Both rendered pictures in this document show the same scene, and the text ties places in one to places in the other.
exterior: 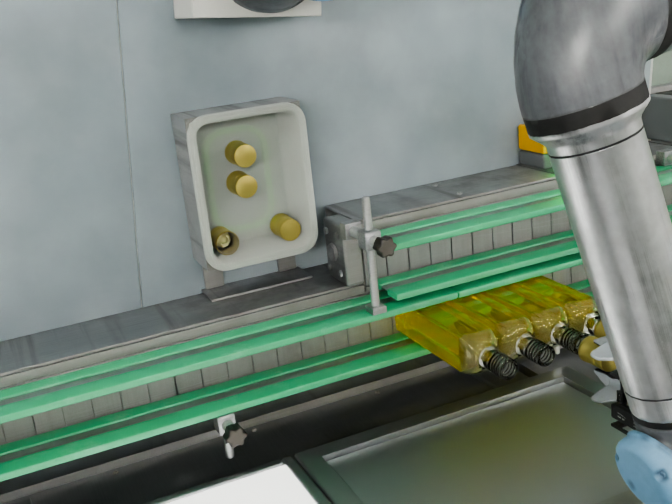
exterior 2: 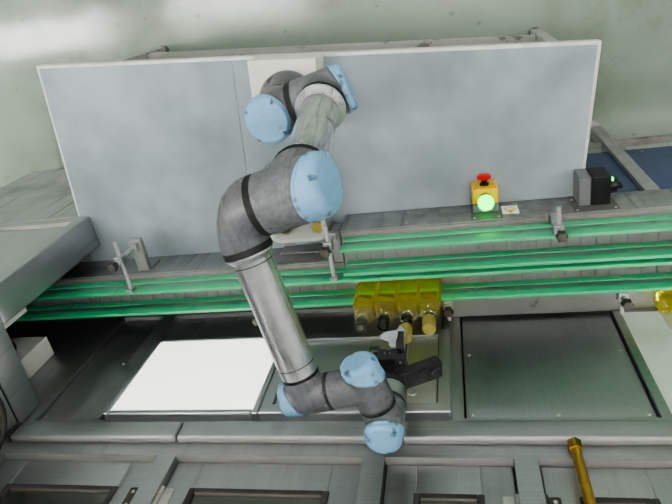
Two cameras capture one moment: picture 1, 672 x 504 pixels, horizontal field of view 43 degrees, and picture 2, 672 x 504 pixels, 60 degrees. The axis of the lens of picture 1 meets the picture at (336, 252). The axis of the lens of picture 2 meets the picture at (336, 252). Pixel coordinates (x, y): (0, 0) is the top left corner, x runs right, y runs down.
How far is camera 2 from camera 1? 0.98 m
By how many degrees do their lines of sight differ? 35
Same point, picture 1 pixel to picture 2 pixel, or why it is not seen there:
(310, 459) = not seen: hidden behind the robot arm
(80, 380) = (206, 281)
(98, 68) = (232, 143)
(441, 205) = (389, 229)
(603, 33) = (224, 230)
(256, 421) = (306, 311)
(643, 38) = (242, 233)
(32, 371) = (193, 272)
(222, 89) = not seen: hidden behind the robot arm
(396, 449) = (328, 346)
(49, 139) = (213, 172)
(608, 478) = not seen: hidden behind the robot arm
